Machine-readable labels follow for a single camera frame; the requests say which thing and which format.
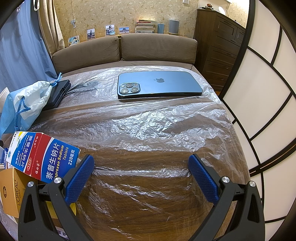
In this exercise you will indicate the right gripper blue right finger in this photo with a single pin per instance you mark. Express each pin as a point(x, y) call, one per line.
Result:
point(247, 221)

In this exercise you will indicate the dark wooden cabinet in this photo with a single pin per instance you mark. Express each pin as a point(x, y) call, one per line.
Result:
point(219, 41)

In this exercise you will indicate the blue curtain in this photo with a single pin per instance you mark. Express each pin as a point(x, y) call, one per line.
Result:
point(24, 56)

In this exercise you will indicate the gold L'Oreal box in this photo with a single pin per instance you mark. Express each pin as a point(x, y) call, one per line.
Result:
point(13, 186)

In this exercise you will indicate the stack of books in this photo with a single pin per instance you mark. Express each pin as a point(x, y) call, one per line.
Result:
point(146, 26)

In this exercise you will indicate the brown sofa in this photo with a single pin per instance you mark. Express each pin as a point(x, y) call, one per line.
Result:
point(127, 50)

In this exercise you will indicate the blue cup on shelf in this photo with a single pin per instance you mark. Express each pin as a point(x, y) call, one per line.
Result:
point(161, 28)

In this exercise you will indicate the photo card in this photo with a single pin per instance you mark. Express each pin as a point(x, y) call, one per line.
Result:
point(124, 30)
point(73, 40)
point(90, 34)
point(110, 30)

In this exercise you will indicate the blue red naproxen box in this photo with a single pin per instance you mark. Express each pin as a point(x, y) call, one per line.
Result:
point(40, 156)

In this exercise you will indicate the black phone case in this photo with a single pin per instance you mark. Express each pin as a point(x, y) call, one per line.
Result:
point(57, 94)

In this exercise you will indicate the blue iPhone smartphone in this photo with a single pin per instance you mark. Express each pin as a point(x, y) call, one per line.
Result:
point(157, 84)

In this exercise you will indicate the grey cylindrical speaker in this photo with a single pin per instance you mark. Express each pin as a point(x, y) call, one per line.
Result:
point(174, 27)

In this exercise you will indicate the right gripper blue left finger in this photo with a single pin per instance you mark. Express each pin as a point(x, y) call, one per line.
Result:
point(35, 222)

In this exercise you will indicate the photo card leftmost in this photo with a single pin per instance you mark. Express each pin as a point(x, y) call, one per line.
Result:
point(73, 40)

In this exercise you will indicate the shoji screen divider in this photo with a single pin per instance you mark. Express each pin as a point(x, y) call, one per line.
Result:
point(260, 100)

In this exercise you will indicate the beige curtain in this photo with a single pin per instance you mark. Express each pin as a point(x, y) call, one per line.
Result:
point(49, 26)

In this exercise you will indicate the blue white drawstring bag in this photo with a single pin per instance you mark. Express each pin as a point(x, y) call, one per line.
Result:
point(23, 106)

